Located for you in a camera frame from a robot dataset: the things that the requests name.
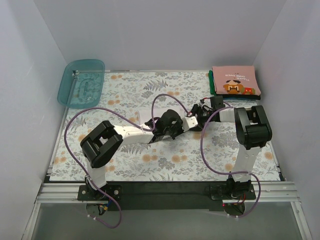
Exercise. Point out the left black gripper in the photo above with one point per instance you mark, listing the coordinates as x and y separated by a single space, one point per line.
179 129

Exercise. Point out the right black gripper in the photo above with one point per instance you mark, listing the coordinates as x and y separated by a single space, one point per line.
196 113

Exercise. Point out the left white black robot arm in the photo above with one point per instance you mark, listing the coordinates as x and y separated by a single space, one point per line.
100 145

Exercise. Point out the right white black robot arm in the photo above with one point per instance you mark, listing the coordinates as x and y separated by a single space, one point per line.
252 128

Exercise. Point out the black folded t shirt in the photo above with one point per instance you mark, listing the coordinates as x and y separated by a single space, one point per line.
240 97

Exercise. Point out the green folded t shirt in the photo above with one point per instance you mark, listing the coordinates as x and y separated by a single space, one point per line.
211 83

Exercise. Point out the floral table mat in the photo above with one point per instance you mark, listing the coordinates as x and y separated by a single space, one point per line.
124 95

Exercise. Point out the pink folded printed t shirt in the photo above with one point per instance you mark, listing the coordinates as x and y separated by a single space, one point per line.
235 80

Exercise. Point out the teal plastic basket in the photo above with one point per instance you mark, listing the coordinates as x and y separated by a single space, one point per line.
82 84

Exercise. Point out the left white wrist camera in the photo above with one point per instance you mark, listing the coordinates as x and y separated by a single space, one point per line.
189 123

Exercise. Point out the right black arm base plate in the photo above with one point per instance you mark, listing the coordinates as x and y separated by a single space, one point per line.
223 191

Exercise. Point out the aluminium frame rail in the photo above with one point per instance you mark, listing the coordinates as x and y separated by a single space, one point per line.
167 211

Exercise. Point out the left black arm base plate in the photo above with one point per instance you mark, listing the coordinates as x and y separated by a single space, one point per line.
87 193

